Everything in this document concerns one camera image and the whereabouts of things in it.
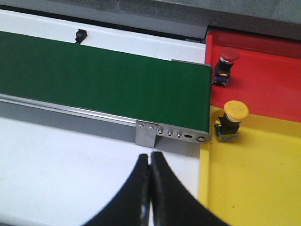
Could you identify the yellow plastic tray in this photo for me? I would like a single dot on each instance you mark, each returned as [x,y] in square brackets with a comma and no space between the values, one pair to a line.
[256,179]

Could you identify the red plastic tray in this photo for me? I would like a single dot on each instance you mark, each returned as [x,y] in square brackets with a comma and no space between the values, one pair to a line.
[266,77]

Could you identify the grey stone countertop shelf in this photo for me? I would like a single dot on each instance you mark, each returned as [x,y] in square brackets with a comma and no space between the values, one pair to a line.
[174,18]

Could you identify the black sensor block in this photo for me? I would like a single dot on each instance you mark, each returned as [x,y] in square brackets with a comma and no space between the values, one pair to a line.
[80,36]

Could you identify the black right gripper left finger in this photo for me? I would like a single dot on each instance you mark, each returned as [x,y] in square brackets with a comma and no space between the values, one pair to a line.
[131,204]

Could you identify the steel conveyor support bracket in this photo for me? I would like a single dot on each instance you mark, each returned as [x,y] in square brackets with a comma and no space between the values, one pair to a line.
[145,133]

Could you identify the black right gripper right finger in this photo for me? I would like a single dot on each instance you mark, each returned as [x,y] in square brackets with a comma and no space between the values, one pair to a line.
[172,203]

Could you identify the green conveyor belt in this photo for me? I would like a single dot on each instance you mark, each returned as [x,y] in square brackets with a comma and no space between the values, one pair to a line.
[133,86]

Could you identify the yellow mushroom push button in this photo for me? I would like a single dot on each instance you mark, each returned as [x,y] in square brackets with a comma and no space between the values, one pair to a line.
[227,126]

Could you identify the red mushroom push button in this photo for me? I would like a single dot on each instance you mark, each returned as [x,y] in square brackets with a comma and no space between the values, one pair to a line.
[222,70]

